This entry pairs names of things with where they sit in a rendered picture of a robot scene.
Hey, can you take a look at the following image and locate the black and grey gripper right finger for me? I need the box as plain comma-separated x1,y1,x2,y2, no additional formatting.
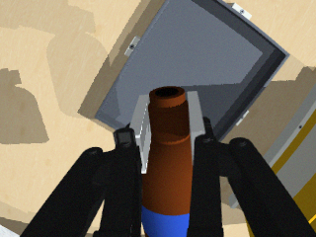
187,91,316,237

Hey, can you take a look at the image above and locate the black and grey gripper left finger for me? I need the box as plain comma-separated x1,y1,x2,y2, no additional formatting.
20,95,151,237

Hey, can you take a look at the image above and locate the grey rectangular tray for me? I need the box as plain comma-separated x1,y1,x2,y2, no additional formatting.
94,0,290,142

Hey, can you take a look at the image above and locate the brown glass bottle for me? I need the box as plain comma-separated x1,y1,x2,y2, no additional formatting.
141,86,193,237

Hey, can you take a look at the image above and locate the yellow open-top crate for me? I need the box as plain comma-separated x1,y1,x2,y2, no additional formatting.
272,110,316,232

